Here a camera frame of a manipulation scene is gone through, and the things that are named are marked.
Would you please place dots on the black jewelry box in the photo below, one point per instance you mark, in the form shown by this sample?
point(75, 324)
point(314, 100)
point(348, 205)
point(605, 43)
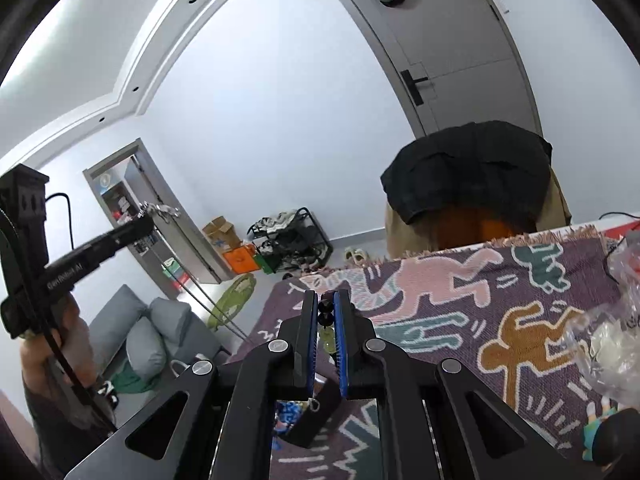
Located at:
point(317, 420)

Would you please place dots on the grey interior doorway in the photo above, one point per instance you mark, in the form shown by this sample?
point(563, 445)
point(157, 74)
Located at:
point(165, 220)

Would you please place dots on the open small cardboard box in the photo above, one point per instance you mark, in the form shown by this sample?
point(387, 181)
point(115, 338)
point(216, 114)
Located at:
point(222, 234)

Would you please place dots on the orange shopping bag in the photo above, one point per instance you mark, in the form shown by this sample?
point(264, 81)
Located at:
point(240, 260)

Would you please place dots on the printed purple blanket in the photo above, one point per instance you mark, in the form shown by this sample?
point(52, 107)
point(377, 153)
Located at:
point(450, 285)

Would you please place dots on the tan chair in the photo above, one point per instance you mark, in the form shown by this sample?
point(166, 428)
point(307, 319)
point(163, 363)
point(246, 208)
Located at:
point(410, 240)

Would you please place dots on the black shoe rack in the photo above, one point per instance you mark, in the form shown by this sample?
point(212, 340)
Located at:
point(290, 240)

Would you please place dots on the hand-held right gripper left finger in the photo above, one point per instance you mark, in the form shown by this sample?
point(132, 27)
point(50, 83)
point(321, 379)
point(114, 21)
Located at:
point(314, 360)

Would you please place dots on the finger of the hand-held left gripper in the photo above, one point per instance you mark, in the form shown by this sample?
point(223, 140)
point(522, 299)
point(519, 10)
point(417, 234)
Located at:
point(132, 230)

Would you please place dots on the black jacket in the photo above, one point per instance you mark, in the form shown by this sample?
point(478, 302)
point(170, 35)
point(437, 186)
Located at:
point(465, 170)

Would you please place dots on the person's left hand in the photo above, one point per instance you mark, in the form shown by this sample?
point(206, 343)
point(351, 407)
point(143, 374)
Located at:
point(72, 327)

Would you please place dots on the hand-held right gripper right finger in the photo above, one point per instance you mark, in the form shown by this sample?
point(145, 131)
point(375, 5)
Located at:
point(341, 360)

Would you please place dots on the cartoon boy figurine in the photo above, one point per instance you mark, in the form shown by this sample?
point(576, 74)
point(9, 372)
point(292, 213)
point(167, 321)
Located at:
point(620, 435)

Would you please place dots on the grey sofa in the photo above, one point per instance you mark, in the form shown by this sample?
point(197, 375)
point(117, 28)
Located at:
point(165, 320)

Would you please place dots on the clear plastic bag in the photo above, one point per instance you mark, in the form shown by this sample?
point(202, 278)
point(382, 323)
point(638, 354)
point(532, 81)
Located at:
point(615, 345)

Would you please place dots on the grey door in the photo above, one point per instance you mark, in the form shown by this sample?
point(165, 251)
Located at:
point(450, 35)

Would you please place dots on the pale slippers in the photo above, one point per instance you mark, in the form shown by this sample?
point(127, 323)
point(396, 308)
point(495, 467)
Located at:
point(356, 256)

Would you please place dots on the green round mat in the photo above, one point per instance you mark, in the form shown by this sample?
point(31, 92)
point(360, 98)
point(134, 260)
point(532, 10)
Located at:
point(235, 300)

